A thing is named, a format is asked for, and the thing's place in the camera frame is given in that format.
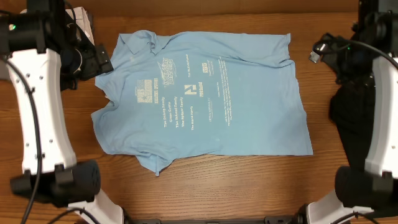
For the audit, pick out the beige folded garment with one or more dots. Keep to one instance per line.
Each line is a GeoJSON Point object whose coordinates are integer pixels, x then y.
{"type": "Point", "coordinates": [84, 21]}

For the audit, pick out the light blue printed t-shirt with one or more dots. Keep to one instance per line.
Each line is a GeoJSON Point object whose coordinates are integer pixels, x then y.
{"type": "Point", "coordinates": [194, 93]}

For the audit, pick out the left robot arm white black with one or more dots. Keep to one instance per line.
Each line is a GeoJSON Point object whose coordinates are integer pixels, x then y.
{"type": "Point", "coordinates": [46, 52]}

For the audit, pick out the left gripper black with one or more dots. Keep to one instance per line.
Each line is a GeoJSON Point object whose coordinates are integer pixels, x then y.
{"type": "Point", "coordinates": [94, 68]}

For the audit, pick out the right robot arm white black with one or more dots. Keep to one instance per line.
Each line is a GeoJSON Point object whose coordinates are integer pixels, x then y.
{"type": "Point", "coordinates": [370, 193]}

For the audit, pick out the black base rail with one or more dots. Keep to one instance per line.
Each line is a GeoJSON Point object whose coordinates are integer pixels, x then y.
{"type": "Point", "coordinates": [214, 220]}

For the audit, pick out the black garment pile right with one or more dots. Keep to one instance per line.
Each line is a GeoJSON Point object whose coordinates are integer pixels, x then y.
{"type": "Point", "coordinates": [352, 111]}

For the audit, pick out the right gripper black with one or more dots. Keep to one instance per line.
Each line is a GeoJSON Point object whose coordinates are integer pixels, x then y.
{"type": "Point", "coordinates": [337, 62]}

